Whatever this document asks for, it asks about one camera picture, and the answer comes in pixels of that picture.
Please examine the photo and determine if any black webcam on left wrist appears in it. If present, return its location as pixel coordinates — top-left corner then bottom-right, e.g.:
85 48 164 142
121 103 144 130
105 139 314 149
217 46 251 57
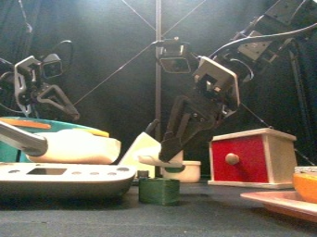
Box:
41 53 65 80

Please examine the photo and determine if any black webcam on wrist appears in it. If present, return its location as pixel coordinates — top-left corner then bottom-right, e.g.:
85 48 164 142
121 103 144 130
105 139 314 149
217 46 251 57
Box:
41 53 65 80
156 38 193 75

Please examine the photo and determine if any black webcam on right wrist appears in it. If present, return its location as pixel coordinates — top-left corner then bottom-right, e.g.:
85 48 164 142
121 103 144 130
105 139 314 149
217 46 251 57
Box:
156 38 193 75

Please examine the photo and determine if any white cup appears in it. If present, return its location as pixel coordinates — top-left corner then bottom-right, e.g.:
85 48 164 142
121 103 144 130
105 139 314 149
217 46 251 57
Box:
162 159 204 183

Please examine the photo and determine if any small black cap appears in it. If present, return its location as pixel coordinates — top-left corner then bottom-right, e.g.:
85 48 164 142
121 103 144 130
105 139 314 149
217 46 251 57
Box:
137 169 150 181

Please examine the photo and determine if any red wooden drawer box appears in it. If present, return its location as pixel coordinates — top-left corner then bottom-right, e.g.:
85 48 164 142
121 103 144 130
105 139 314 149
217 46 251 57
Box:
208 127 299 190

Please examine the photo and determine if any green wooden cube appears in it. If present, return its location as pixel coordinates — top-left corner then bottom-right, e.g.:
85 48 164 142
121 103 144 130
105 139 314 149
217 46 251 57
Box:
138 177 181 207

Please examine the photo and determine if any teal toy container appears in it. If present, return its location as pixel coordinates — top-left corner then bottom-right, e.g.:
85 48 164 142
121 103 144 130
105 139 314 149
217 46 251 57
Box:
0 116 112 164

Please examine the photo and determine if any silver grey kitchen scale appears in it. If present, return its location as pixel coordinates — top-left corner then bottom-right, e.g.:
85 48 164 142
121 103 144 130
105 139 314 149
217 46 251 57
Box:
0 162 138 199

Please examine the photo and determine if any white speckled object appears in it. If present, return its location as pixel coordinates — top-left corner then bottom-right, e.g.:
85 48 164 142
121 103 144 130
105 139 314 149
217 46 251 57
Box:
294 166 317 175

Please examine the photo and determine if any pink plate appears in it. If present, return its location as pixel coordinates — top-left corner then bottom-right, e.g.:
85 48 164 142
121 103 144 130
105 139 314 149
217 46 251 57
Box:
240 190 317 224

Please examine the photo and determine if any orange bowl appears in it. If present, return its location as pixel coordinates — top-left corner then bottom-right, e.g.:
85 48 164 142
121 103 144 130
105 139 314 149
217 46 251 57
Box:
292 171 317 205

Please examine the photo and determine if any vertical metal frame pole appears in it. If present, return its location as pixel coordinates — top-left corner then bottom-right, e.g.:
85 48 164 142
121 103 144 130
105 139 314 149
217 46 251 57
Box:
154 0 164 178

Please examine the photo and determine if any white pot with grey handle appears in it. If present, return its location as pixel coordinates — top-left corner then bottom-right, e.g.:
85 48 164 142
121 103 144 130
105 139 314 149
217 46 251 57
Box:
0 119 125 166

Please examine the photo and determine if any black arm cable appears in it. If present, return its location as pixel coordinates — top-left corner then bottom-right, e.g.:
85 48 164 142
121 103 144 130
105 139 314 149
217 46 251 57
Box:
209 22 317 61

